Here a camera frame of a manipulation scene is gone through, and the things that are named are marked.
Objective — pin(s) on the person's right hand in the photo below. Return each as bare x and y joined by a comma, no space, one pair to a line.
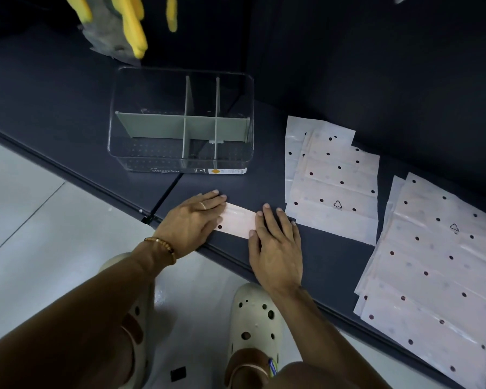
277,255

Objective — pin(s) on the person's left hand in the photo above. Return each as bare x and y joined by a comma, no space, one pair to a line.
190,226

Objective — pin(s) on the pink bags row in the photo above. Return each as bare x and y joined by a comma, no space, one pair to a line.
332,186

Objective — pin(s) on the clear plastic organizer box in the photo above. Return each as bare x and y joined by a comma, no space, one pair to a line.
154,125

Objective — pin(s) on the stack of polka dot bags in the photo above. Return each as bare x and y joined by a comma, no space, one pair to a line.
429,271

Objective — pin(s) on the person's right forearm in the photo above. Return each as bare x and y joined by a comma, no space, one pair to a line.
328,340

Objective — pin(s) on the person's left forearm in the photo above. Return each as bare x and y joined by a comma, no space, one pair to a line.
77,320

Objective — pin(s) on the person's right leg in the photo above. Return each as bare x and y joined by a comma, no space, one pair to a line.
308,376

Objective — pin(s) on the cream right clog shoe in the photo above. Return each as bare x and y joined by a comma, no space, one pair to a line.
251,311

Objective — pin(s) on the cream clog shoe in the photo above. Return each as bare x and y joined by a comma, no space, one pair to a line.
251,311
143,320

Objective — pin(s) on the cream left clog shoe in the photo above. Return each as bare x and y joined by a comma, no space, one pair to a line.
143,320

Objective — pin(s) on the small black square object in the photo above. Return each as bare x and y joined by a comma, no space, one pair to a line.
178,373

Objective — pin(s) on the dark blue sofa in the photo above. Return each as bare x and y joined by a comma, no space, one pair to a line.
348,76

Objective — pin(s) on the grey plush toy yellow feet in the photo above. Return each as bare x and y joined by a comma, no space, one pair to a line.
131,28

